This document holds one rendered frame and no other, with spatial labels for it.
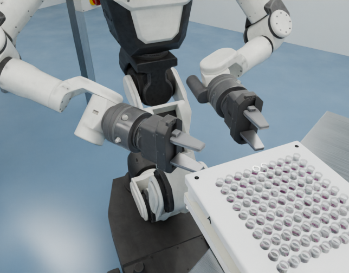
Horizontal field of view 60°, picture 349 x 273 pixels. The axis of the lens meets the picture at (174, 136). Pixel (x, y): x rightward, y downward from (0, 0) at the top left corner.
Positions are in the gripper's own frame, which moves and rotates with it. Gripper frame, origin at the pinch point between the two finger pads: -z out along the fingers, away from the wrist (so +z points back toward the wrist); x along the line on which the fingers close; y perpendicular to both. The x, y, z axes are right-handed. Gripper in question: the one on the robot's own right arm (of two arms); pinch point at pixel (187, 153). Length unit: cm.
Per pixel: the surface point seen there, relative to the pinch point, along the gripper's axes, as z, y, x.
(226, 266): -15.0, 12.7, 5.3
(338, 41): 15, -328, 80
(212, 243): -11.5, 10.6, 5.4
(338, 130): -21.2, -35.6, 7.3
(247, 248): -17.1, 11.7, 0.1
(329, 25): 29, -328, 65
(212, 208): -10.0, 8.6, 0.1
